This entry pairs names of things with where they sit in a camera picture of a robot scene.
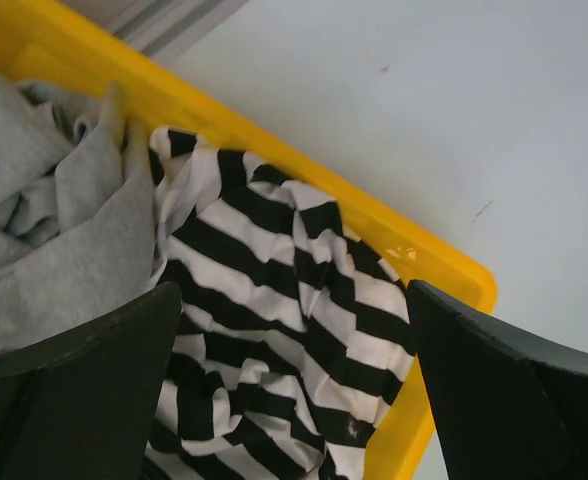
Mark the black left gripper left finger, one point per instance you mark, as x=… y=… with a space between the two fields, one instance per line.
x=80 y=405

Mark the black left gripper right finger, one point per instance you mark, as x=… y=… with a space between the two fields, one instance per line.
x=507 y=404

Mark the black white striped tank top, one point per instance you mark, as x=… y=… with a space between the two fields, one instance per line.
x=294 y=338

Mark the grey cloth garment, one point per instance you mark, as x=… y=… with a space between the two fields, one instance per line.
x=77 y=224

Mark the yellow plastic bin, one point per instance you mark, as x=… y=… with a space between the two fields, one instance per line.
x=44 y=41

